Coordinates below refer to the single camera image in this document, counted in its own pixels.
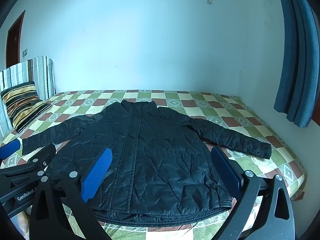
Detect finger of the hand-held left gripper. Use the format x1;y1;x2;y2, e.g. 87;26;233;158
0;144;57;184
0;138;21;159

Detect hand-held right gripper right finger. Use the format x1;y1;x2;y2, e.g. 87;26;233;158
211;146;297;240

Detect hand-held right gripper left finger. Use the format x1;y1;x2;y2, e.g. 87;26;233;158
29;147;113;240

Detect black quilted jacket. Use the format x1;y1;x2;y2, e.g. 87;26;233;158
22;100;272;227

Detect striped yellow black pillow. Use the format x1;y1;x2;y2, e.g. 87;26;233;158
0;81;52;133

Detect brown wooden door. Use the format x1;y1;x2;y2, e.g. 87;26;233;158
5;10;26;68

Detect blue curtain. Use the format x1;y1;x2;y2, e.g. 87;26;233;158
274;0;320;128

